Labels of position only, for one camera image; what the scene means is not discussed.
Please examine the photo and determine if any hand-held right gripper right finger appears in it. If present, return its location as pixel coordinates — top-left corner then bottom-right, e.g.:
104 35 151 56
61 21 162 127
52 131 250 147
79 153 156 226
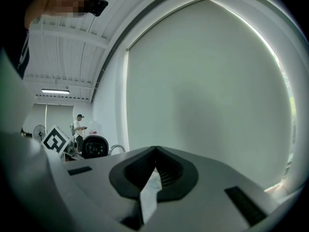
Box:
142 145 282 232

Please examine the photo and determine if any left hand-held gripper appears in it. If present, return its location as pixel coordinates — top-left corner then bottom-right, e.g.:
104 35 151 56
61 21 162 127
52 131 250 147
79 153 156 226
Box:
40 124 78 160

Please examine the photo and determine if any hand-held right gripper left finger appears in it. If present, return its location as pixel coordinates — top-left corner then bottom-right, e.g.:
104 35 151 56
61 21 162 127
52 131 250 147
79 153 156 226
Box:
63 145 157 228

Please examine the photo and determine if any black hair dryer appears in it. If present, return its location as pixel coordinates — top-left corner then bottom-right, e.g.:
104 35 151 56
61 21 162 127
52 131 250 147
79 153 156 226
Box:
81 135 110 160

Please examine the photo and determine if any black standing fan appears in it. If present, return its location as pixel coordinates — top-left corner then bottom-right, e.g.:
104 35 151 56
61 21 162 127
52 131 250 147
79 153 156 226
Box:
33 124 47 143

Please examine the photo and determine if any chrome faucet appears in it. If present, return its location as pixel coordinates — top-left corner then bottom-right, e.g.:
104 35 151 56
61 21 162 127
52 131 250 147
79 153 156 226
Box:
108 144 126 156

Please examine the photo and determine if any white machine with red label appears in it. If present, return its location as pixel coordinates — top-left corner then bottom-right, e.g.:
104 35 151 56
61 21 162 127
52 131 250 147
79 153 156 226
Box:
86 120 104 138

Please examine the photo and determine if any ceiling tube light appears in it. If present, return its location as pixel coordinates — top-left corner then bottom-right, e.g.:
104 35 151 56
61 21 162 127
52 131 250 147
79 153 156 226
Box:
41 88 70 94

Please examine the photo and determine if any person's black shirt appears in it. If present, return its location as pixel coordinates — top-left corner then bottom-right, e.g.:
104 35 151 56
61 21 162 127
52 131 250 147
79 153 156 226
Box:
4 27 30 80

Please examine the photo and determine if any black head-worn camera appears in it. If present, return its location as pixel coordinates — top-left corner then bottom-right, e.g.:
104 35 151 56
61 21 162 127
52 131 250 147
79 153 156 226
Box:
88 0 109 17

